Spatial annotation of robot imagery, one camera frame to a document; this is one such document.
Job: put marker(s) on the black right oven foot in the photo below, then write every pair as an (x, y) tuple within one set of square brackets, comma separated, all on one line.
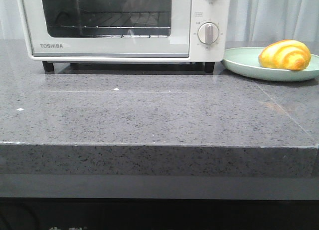
[(209, 67)]

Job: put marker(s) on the yellow croissant bread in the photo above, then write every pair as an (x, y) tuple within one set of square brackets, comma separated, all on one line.
[(286, 54)]

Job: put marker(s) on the glass oven door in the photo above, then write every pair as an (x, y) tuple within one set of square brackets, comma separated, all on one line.
[(40, 16)]

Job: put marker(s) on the metal wire oven rack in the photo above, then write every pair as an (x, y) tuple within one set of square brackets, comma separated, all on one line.
[(113, 24)]

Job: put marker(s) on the black left oven foot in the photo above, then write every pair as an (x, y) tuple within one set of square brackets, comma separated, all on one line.
[(48, 66)]

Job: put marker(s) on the white Toshiba toaster oven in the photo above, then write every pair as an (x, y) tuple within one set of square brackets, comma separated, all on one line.
[(215, 11)]

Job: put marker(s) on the black oven foot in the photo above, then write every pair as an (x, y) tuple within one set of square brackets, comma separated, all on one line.
[(48, 66), (209, 67)]

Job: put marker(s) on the lower oven timer knob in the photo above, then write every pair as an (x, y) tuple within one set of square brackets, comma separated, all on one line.
[(208, 33)]

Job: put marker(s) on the light green ceramic plate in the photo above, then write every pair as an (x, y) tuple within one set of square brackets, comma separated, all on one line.
[(244, 61)]

